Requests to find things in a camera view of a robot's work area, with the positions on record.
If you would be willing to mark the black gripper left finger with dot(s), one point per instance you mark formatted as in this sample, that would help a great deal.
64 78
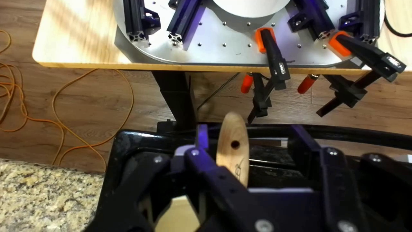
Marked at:
142 181

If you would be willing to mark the wooden cooking spoon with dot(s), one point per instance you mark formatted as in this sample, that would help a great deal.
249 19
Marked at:
232 152

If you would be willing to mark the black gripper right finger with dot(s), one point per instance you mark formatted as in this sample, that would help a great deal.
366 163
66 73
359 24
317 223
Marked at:
368 193

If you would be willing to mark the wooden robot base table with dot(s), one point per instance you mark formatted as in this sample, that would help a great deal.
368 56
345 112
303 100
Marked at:
91 33

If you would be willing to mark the orange black clamp right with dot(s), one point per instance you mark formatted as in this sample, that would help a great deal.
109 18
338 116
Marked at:
357 54

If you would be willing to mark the grey metal base plate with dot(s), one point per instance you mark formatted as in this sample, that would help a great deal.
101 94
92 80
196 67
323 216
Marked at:
321 18

